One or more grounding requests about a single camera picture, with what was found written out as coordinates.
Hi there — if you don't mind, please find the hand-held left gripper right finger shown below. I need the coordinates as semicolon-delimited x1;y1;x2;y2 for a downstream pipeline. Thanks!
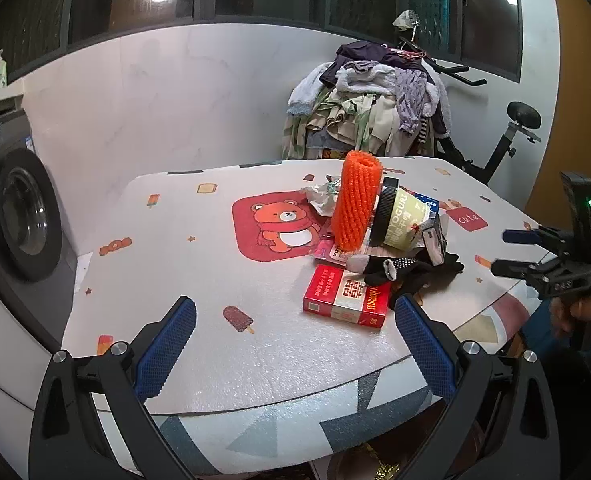
394;294;563;480

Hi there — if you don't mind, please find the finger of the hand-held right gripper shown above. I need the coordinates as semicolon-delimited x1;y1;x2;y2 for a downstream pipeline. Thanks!
502;228;546;247
490;258;532;279

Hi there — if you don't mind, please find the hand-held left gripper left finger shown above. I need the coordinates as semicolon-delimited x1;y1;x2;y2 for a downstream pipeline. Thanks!
28;296;198;480

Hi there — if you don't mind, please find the black knit glove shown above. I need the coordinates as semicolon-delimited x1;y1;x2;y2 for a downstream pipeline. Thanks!
363;252;465;307

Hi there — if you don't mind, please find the red cigarette box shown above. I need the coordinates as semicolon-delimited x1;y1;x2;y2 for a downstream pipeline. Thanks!
303;264;393;329

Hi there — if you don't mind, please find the blue ice cream box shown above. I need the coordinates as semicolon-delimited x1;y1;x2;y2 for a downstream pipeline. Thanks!
400;187;443;217

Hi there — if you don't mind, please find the yogurt jar with black lid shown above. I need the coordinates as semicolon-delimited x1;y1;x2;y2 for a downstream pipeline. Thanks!
370;177;439;252

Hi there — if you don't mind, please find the orange foam net sleeve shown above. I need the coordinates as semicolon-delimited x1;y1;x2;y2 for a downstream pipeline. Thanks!
330;150;381;252

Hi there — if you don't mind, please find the person's right hand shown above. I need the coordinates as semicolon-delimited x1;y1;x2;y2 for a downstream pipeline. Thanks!
549;284;591;337

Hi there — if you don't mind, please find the printed bear foam mat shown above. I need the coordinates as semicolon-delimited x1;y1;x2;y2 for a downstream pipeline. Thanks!
60;156;546;417

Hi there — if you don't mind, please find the small silver packet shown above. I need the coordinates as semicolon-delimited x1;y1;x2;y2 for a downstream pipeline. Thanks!
422;215;449;266

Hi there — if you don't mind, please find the black exercise bike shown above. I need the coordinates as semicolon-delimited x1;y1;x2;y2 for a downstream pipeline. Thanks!
393;10;543;187

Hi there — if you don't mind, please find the flat pink packet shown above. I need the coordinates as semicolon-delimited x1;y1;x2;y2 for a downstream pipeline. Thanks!
311;239;356;267

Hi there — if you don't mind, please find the geometric patterned tablecloth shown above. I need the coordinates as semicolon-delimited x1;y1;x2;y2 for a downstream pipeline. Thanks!
95;292;532;477

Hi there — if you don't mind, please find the crumpled white wrapper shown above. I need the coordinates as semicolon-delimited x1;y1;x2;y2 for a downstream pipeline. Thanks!
300;174;346;217

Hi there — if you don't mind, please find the grey washing machine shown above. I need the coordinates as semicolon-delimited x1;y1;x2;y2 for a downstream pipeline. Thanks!
0;105;82;356

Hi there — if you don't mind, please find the pile of clothes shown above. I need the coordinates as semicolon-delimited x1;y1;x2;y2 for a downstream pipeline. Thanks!
280;42;457;162

